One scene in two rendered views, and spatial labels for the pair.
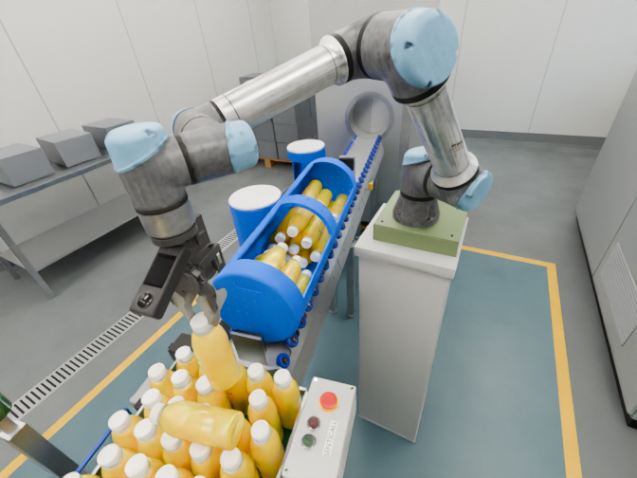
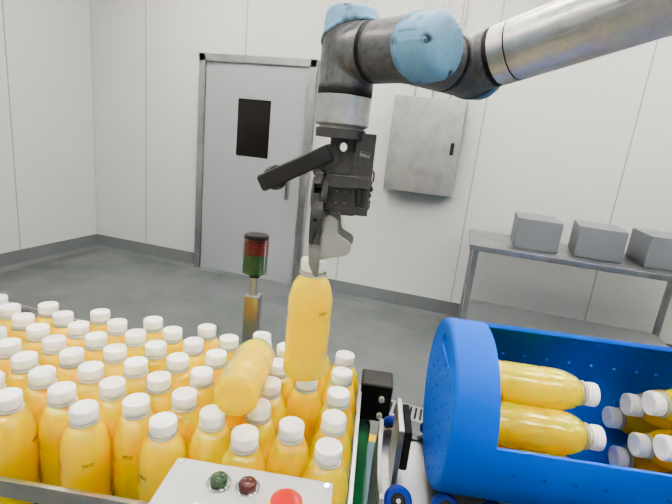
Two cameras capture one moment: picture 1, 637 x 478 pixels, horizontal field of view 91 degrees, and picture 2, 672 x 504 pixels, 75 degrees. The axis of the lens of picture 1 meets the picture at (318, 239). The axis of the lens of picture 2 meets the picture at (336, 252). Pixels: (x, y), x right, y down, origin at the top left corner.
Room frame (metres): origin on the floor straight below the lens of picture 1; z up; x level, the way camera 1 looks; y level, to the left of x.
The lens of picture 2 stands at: (0.27, -0.39, 1.51)
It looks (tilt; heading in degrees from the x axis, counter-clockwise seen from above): 14 degrees down; 75
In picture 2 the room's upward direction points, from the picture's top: 6 degrees clockwise
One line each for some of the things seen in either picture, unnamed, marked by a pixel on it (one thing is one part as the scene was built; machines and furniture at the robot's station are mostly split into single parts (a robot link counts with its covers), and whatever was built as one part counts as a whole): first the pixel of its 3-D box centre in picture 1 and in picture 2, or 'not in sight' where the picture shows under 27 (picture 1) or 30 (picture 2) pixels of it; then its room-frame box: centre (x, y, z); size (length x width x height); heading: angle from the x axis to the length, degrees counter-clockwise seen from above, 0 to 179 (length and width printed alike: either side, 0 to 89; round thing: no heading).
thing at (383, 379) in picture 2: (190, 354); (374, 398); (0.63, 0.43, 0.95); 0.10 x 0.07 x 0.10; 70
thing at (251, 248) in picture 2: not in sight; (256, 246); (0.36, 0.70, 1.23); 0.06 x 0.06 x 0.04
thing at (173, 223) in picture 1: (166, 215); (343, 114); (0.43, 0.23, 1.54); 0.08 x 0.08 x 0.05
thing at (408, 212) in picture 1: (417, 202); not in sight; (0.90, -0.33, 1.26); 0.15 x 0.15 x 0.10
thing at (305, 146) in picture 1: (305, 146); not in sight; (2.29, 0.03, 1.03); 0.28 x 0.28 x 0.01
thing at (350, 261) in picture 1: (350, 283); not in sight; (1.57, -0.19, 0.31); 0.06 x 0.06 x 0.63; 70
